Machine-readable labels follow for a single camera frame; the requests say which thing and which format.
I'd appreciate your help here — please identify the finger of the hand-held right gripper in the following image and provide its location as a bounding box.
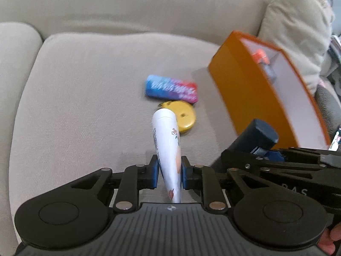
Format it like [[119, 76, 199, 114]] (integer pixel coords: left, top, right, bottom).
[[266, 146, 341, 166], [221, 149, 329, 179]]

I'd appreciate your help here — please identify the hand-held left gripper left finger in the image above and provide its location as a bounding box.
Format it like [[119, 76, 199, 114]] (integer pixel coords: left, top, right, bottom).
[[56, 155, 161, 212]]

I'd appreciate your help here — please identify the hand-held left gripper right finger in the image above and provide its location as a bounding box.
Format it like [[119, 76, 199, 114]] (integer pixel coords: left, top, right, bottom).
[[181, 155, 257, 212]]

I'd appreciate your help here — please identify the white floral tube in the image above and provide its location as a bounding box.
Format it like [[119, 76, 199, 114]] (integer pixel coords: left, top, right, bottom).
[[152, 108, 183, 204]]

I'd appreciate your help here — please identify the dark blue bottle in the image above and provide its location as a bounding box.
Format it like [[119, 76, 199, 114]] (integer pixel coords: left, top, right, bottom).
[[212, 118, 279, 177]]

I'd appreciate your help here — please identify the orange box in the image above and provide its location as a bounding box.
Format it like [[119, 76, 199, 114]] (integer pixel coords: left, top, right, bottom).
[[208, 31, 331, 150]]

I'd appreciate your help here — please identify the person's right hand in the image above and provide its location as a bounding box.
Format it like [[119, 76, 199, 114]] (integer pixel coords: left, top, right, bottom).
[[318, 222, 341, 256]]

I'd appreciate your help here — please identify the grey checked cloth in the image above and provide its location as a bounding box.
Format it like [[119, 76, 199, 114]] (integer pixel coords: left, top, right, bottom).
[[314, 84, 341, 139]]

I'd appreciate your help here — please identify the yellow round tape measure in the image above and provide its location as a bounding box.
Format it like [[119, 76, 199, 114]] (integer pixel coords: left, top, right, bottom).
[[158, 100, 197, 134]]

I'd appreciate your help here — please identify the blue and red tin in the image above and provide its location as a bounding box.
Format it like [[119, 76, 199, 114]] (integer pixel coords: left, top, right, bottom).
[[145, 75, 199, 103]]

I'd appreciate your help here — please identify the orange capped small bottle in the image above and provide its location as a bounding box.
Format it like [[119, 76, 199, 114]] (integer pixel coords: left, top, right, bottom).
[[251, 48, 277, 84]]

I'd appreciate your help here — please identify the beige sofa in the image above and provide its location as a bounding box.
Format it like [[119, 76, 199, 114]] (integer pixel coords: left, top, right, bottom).
[[0, 0, 341, 256]]

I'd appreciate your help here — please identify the beige pillow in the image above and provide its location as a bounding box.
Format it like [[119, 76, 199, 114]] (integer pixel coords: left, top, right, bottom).
[[258, 0, 334, 84]]

